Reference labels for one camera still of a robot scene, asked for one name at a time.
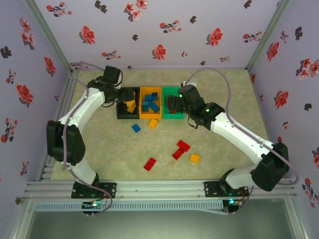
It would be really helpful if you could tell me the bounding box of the green plastic container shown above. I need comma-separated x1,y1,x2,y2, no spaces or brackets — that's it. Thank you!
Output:
161,86,185,120

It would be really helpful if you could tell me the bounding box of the black plastic container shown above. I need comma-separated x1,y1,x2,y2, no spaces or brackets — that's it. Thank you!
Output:
116,86,141,120

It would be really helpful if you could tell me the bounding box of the orange plastic container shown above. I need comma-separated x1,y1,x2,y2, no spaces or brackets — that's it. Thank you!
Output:
139,86,164,120

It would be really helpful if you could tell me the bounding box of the left arm grey cable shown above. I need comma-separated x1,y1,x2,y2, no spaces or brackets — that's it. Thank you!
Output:
61,61,124,216

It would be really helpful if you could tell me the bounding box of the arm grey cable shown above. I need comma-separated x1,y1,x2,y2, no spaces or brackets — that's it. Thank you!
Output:
184,67,300,216
61,61,124,216

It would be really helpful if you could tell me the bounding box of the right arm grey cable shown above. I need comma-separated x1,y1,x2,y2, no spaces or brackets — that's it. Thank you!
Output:
184,67,300,216

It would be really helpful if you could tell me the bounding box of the aluminium side rail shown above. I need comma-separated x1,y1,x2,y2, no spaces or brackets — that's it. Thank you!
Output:
37,71,80,182

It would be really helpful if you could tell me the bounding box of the aluminium corner post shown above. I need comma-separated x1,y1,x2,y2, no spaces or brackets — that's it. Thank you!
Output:
23,0,75,74
245,0,292,72

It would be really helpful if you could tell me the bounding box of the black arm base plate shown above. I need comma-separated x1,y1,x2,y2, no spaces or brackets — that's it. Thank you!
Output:
71,182,117,199
203,181,250,197

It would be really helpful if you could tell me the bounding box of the aluminium mounting rail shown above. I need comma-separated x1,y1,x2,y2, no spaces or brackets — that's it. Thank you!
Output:
23,178,299,200

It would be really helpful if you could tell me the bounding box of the grey slotted cable duct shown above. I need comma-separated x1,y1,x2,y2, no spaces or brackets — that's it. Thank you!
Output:
33,200,224,212

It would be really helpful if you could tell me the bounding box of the aluminium lower frame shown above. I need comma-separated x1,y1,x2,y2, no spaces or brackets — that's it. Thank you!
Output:
7,196,312,239

